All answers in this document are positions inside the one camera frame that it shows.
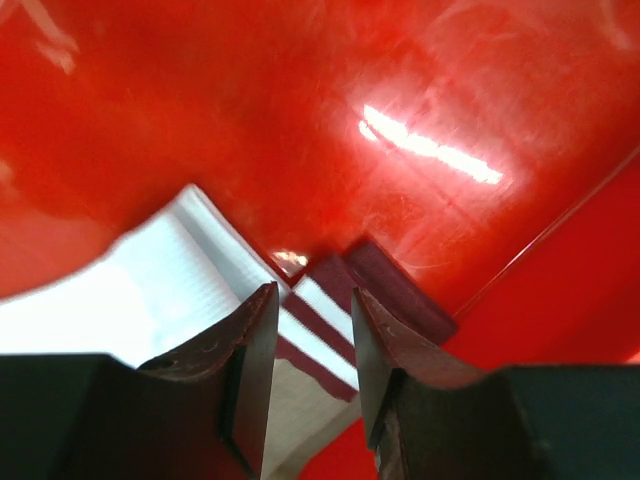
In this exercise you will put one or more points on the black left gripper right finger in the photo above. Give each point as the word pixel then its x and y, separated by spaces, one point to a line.
pixel 429 415

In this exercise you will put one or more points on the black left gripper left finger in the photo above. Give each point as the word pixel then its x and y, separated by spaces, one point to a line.
pixel 198 411

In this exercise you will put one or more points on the maroon striped cuff sock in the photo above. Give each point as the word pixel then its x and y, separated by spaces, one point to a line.
pixel 374 270

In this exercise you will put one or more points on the red plastic bin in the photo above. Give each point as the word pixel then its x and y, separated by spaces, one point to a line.
pixel 490 148

